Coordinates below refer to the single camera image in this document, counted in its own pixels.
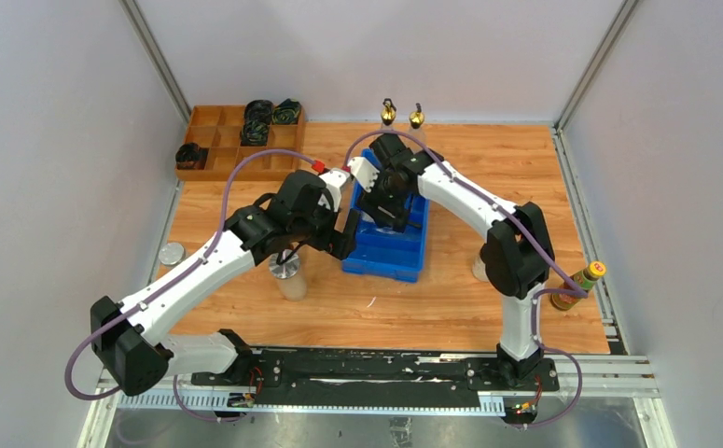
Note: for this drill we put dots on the far left silver jar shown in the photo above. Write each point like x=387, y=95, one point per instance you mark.
x=171, y=254

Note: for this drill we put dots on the tall oil bottle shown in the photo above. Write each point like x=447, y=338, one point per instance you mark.
x=388, y=114
x=417, y=119

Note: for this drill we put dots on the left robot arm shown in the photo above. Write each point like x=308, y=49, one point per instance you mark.
x=134, y=341

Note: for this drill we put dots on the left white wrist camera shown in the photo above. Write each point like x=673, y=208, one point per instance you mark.
x=336, y=180

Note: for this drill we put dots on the black cap shaker jar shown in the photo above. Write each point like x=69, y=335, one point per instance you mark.
x=479, y=269

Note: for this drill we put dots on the yellow cap sauce bottle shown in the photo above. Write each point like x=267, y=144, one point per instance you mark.
x=584, y=280

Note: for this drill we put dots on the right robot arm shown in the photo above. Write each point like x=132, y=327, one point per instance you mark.
x=516, y=254

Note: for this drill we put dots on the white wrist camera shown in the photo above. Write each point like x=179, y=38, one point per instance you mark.
x=336, y=180
x=364, y=172

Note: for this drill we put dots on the wooden compartment tray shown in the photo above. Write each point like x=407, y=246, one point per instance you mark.
x=216, y=129

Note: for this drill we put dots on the black roll left compartment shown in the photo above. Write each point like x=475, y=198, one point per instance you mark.
x=191, y=156

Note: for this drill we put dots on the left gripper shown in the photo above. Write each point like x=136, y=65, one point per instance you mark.
x=345, y=241

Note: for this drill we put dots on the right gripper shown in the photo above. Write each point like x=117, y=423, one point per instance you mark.
x=369, y=202

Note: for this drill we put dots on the blue plastic divided bin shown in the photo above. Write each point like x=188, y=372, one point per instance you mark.
x=398, y=258

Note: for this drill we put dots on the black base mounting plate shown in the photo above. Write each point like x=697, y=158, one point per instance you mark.
x=356, y=379

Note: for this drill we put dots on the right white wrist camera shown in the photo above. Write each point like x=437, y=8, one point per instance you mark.
x=364, y=172

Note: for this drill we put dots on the silver lid spice jar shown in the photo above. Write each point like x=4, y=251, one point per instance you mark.
x=287, y=270

